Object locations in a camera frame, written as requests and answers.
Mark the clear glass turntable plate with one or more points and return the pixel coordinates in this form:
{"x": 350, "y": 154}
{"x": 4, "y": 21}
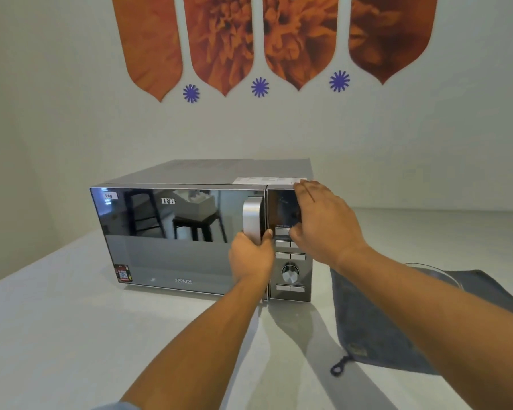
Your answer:
{"x": 442, "y": 273}

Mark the person's right thumb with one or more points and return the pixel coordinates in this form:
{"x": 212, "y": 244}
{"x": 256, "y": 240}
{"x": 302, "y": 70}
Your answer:
{"x": 298, "y": 235}

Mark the grey cloth with black loop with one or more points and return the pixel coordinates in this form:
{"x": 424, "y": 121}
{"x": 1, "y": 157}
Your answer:
{"x": 367, "y": 328}

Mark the person's left thumb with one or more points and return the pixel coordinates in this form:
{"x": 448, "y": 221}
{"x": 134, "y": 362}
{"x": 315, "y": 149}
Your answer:
{"x": 268, "y": 241}

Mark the person's left hand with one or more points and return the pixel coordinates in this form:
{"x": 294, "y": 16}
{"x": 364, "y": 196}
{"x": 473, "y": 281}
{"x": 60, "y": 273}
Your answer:
{"x": 250, "y": 262}

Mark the person's right forearm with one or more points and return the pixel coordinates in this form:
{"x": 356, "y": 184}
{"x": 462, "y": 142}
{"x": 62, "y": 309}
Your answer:
{"x": 436, "y": 328}

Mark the silver mirrored microwave oven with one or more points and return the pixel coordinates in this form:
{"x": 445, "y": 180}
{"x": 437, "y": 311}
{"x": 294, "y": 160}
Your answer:
{"x": 175, "y": 260}

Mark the person's left forearm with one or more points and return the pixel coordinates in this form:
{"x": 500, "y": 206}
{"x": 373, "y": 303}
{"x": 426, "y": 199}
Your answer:
{"x": 205, "y": 350}

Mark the blue star wall decal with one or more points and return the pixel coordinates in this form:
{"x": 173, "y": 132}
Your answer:
{"x": 260, "y": 87}
{"x": 191, "y": 93}

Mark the orange flower wall decal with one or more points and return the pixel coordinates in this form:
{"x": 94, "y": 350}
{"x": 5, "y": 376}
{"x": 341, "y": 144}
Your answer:
{"x": 147, "y": 42}
{"x": 299, "y": 38}
{"x": 389, "y": 34}
{"x": 220, "y": 38}

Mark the person's right hand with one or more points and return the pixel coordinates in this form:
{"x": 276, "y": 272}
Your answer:
{"x": 329, "y": 226}

